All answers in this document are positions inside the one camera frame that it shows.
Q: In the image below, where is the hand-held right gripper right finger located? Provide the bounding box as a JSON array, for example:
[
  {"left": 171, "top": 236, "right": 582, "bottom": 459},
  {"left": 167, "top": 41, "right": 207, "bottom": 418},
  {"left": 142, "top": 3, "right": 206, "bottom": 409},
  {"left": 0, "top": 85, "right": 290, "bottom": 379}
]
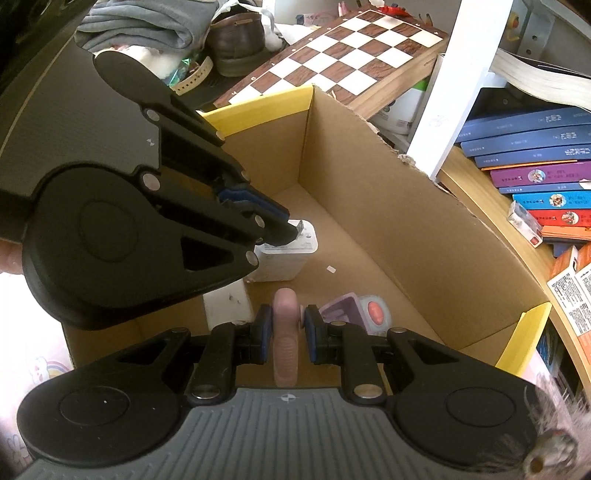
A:
[{"left": 305, "top": 305, "right": 467, "bottom": 401}]

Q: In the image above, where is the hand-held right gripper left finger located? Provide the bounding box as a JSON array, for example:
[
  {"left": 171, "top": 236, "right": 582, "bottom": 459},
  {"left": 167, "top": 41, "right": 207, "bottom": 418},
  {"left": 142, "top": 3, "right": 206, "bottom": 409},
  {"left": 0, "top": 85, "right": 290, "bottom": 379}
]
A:
[{"left": 106, "top": 305, "right": 273, "bottom": 401}]

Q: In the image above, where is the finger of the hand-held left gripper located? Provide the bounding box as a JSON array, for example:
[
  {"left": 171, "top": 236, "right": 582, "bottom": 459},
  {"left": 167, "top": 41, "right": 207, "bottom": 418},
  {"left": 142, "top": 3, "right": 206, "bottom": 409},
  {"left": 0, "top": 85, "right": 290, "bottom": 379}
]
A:
[
  {"left": 143, "top": 173, "right": 299, "bottom": 278},
  {"left": 143, "top": 104, "right": 290, "bottom": 221}
]

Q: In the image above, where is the pink correction tape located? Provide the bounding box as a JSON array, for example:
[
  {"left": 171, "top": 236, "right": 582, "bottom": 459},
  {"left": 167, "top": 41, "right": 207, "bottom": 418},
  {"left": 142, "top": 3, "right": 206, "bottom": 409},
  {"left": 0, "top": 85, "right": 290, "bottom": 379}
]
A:
[{"left": 271, "top": 288, "right": 306, "bottom": 387}]

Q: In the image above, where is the white plug charger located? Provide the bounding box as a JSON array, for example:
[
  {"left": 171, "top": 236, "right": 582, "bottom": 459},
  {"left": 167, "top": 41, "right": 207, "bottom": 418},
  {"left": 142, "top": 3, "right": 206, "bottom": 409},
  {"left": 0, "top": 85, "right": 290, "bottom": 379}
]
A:
[{"left": 249, "top": 219, "right": 319, "bottom": 282}]

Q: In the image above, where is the white rectangular eraser block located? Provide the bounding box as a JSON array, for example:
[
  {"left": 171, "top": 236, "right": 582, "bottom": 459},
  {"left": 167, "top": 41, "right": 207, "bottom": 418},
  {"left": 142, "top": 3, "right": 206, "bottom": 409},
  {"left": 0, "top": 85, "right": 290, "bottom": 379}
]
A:
[{"left": 203, "top": 279, "right": 252, "bottom": 330}]

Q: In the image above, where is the grey purple toy car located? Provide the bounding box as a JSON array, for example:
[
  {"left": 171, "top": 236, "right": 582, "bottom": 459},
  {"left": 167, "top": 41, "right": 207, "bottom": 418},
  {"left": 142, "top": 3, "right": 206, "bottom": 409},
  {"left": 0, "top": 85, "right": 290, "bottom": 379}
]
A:
[{"left": 318, "top": 292, "right": 394, "bottom": 340}]

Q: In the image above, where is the yellow cardboard box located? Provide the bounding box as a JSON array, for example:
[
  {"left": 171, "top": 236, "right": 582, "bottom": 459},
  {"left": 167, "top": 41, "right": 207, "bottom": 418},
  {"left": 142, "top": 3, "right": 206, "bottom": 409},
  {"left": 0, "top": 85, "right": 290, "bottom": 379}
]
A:
[{"left": 62, "top": 84, "right": 552, "bottom": 398}]

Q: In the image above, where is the white green-labelled container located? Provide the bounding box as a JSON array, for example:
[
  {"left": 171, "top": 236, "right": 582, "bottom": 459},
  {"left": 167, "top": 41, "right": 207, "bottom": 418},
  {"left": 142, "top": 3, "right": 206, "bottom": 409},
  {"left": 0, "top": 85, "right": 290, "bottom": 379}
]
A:
[{"left": 369, "top": 78, "right": 430, "bottom": 136}]

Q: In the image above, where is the brown leather shoe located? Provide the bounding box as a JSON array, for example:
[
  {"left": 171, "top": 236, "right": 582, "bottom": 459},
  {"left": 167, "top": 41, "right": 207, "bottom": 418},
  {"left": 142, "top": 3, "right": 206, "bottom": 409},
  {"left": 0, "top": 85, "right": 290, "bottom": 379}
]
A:
[{"left": 205, "top": 11, "right": 266, "bottom": 77}]

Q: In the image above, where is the wooden chessboard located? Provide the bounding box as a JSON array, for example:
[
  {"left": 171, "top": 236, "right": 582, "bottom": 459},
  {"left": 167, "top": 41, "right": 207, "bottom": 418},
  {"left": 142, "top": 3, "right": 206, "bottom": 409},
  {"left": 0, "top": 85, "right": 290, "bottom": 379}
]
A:
[{"left": 212, "top": 7, "right": 451, "bottom": 121}]

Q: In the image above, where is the grey folded cloth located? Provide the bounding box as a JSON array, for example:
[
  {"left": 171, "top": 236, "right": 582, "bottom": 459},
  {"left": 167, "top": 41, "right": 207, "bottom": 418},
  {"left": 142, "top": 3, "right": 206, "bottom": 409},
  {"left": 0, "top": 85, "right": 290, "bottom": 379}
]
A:
[{"left": 76, "top": 0, "right": 218, "bottom": 51}]

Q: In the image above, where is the small white red box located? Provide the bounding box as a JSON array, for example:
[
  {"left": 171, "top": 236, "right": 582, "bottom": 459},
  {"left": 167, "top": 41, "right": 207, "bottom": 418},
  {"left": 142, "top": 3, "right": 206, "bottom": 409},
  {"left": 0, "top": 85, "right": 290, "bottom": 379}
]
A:
[{"left": 508, "top": 200, "right": 543, "bottom": 248}]

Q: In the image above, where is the white wooden bookshelf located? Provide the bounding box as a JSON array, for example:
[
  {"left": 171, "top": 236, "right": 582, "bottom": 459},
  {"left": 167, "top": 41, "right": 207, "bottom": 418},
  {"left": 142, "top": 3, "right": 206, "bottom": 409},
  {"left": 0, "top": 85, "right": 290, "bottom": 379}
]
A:
[{"left": 406, "top": 0, "right": 591, "bottom": 402}]

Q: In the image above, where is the fuzzy sleeve with metal button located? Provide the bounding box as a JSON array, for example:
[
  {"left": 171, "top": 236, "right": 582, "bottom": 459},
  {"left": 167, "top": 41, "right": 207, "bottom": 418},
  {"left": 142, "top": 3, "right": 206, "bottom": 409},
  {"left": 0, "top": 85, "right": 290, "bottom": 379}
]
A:
[{"left": 522, "top": 369, "right": 591, "bottom": 480}]

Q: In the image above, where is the row of colourful books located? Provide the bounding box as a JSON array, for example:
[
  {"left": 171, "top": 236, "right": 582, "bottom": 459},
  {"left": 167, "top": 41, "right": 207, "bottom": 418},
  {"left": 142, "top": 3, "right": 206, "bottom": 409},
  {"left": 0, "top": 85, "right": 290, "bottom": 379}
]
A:
[{"left": 459, "top": 106, "right": 591, "bottom": 259}]

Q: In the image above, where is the thick white-paged book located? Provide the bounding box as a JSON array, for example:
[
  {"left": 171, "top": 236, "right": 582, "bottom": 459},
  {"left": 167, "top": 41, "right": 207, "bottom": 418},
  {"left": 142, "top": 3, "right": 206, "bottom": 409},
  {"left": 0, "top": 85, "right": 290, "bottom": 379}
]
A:
[{"left": 489, "top": 46, "right": 591, "bottom": 112}]

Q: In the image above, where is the beige perforated strap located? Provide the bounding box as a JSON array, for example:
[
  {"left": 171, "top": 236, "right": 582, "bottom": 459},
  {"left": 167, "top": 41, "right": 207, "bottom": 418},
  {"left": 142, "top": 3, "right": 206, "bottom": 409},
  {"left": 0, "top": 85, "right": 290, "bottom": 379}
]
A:
[{"left": 168, "top": 58, "right": 214, "bottom": 95}]

